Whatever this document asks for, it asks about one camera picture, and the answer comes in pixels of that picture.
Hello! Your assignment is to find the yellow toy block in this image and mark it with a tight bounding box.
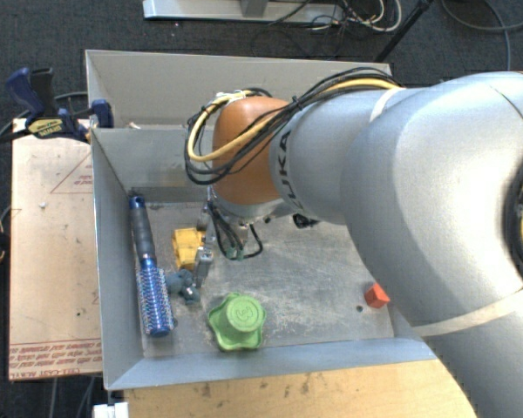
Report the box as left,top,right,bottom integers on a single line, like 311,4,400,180
171,227,207,271

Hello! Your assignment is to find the blue round hairbrush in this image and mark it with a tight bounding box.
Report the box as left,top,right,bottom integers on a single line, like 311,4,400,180
127,194,177,339

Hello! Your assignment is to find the black cylinder on white bracket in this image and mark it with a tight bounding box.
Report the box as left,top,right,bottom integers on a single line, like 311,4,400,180
292,212,320,230

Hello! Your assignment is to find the small orange-red block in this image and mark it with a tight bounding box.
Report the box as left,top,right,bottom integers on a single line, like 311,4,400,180
364,282,391,310

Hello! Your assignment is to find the green star-shaped cup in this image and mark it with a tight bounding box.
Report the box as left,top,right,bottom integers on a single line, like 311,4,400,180
207,292,268,353

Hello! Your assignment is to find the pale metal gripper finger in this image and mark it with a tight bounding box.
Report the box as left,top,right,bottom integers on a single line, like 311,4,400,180
194,246,215,290

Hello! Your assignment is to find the grey metal bin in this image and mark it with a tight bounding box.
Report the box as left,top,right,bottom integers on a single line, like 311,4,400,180
85,49,439,392

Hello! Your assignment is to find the grey-blue toy animal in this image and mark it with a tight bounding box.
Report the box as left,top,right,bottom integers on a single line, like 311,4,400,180
165,268,202,307

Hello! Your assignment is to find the brown cardboard board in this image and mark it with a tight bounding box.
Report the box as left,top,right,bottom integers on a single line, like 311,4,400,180
8,118,104,382

